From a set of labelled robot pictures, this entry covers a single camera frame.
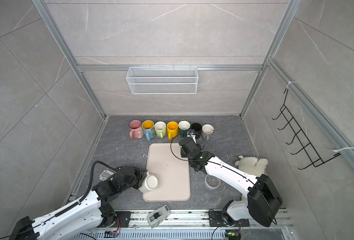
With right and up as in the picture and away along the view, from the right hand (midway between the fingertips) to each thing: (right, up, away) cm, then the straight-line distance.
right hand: (187, 144), depth 84 cm
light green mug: (-18, +9, +17) cm, 26 cm away
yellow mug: (-10, +8, +16) cm, 20 cm away
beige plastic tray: (-9, -18, +6) cm, 21 cm away
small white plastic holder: (-48, -18, +3) cm, 52 cm away
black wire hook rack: (+51, +1, -22) cm, 55 cm away
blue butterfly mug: (-25, +7, +14) cm, 29 cm away
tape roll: (+15, -23, +2) cm, 27 cm away
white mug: (-20, -20, -7) cm, 29 cm away
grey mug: (+15, +8, +18) cm, 24 cm away
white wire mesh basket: (-16, +42, +17) cm, 48 cm away
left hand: (-21, -11, -5) cm, 24 cm away
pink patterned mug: (-33, +7, +14) cm, 37 cm away
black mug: (+8, +9, +17) cm, 21 cm away
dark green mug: (-1, +11, +19) cm, 22 cm away
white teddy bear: (+37, -12, -2) cm, 39 cm away
